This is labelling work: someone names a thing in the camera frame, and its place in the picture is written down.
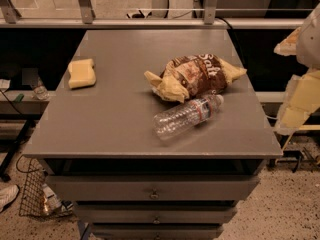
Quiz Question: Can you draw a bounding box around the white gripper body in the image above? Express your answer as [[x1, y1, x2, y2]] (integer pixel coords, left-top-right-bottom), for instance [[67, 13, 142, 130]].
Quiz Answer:
[[274, 68, 320, 135]]

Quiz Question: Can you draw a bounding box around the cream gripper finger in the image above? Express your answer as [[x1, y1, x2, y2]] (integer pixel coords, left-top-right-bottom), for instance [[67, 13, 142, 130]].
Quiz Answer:
[[274, 27, 301, 56]]

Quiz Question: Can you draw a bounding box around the brown chip bag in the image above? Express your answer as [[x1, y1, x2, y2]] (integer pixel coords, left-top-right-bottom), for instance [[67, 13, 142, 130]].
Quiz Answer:
[[144, 54, 247, 103]]

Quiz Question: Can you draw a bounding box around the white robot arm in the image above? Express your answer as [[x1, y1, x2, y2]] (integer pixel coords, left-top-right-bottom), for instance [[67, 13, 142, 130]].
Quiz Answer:
[[274, 5, 320, 135]]

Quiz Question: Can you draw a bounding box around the yellow sponge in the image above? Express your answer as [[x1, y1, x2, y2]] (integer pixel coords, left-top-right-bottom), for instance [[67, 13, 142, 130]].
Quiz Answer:
[[68, 59, 96, 89]]

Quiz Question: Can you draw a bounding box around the clear plastic water bottle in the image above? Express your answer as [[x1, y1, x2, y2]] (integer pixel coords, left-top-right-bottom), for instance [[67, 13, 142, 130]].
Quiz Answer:
[[153, 94, 224, 140]]

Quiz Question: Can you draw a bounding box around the grey drawer cabinet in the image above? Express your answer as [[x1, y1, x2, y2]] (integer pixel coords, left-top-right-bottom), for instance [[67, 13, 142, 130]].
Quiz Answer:
[[24, 30, 281, 240]]

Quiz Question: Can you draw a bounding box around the small bottle on shelf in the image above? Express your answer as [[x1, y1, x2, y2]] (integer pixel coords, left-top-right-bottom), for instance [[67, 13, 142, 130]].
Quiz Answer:
[[31, 78, 49, 100]]

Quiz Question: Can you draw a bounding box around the white shoe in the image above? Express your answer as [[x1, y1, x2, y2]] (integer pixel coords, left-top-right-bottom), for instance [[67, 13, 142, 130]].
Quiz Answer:
[[0, 185, 20, 213]]

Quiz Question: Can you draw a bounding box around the metal railing frame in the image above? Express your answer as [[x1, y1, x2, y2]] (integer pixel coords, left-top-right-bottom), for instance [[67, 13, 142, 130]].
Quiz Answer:
[[1, 0, 307, 29]]

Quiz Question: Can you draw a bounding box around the wire mesh basket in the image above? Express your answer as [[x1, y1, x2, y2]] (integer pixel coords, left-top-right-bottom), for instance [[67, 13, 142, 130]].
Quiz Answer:
[[19, 159, 73, 221]]

